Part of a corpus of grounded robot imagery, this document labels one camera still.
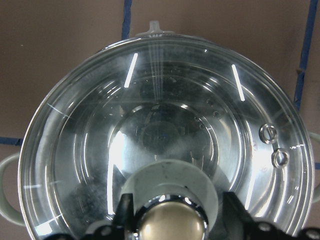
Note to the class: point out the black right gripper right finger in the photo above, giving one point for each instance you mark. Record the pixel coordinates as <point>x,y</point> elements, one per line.
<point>237,221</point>

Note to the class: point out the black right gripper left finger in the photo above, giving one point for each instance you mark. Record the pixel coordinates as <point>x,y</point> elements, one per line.
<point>122,223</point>

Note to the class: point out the glass pot lid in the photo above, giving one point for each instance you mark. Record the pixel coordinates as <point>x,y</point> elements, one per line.
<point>165,140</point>

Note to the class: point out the pale green steel pot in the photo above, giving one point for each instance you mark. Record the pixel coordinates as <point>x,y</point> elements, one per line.
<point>7,190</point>

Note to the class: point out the brown paper table mat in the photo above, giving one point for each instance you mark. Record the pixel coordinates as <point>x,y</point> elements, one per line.
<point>43,40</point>

